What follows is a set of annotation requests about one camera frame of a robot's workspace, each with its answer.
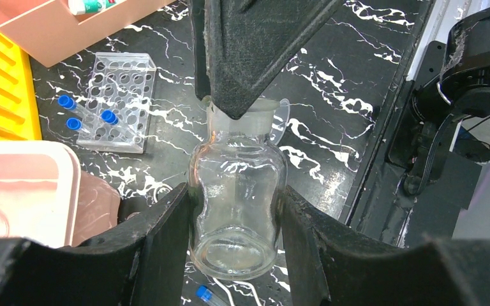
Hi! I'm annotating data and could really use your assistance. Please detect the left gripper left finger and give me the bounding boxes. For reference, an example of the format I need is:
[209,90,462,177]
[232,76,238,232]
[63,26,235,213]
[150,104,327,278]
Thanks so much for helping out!
[0,183,190,305]

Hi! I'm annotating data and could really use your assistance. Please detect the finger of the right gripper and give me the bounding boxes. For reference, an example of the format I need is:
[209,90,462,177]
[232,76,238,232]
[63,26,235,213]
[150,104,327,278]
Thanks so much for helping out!
[204,1,343,120]
[188,0,211,100]

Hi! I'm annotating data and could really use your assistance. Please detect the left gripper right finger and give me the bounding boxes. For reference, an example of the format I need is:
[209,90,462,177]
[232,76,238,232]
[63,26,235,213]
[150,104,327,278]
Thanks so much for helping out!
[281,187,490,305]

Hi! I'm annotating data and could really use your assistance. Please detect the clear glass bottle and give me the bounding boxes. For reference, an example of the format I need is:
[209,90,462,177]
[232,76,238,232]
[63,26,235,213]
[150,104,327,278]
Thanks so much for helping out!
[188,99,287,281]

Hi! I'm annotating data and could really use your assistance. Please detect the blue cap tube on table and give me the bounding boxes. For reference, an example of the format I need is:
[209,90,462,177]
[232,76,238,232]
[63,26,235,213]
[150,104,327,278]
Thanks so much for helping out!
[196,285,228,306]

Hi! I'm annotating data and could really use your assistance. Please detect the clear plastic funnel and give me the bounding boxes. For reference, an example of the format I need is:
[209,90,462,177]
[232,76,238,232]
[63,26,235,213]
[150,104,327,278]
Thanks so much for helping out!
[270,98,290,145]

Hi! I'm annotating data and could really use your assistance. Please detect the clear acrylic tube rack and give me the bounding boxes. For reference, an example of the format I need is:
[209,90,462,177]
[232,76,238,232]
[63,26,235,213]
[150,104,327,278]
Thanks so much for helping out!
[77,52,158,154]

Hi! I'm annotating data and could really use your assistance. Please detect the pink plastic bin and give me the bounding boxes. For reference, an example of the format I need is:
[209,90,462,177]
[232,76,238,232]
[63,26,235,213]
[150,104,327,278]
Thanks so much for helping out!
[0,141,121,248]

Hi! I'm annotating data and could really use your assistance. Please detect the blue cap tube in rack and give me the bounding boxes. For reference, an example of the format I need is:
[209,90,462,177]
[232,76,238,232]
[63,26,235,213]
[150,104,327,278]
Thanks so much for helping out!
[57,95,96,126]

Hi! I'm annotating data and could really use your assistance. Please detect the green white tube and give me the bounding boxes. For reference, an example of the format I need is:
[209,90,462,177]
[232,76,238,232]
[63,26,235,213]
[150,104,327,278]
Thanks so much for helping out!
[67,0,119,15]

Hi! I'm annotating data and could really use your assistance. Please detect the pink desk organizer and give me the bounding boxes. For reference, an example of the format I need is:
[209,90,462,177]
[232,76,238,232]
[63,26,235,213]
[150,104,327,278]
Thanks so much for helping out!
[0,0,169,67]

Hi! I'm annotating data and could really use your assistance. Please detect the yellow test tube rack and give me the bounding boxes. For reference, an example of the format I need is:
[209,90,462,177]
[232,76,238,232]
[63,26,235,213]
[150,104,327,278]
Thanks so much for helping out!
[0,33,42,141]

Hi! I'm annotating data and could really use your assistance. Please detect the metal wire tongs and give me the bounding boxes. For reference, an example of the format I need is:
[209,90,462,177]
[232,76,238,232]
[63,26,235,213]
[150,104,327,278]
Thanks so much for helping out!
[181,251,264,305]

